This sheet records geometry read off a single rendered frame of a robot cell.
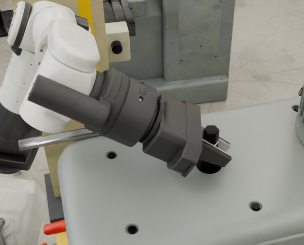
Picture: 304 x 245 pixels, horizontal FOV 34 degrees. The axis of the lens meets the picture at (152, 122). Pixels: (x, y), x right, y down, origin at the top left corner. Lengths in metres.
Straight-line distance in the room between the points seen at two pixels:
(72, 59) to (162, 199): 0.23
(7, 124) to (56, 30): 0.41
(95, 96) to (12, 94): 0.37
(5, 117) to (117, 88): 0.43
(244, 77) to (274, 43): 0.62
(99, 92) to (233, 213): 0.24
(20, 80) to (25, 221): 0.31
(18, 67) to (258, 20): 4.25
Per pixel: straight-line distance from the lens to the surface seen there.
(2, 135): 1.06
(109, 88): 0.64
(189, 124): 0.69
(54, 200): 3.25
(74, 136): 0.80
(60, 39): 0.63
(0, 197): 1.08
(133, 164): 0.75
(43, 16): 0.81
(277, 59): 4.52
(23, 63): 0.95
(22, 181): 1.10
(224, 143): 0.74
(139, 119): 0.64
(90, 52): 0.64
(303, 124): 0.80
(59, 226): 0.92
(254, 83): 4.19
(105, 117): 0.61
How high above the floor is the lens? 2.42
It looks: 40 degrees down
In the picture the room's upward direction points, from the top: 2 degrees counter-clockwise
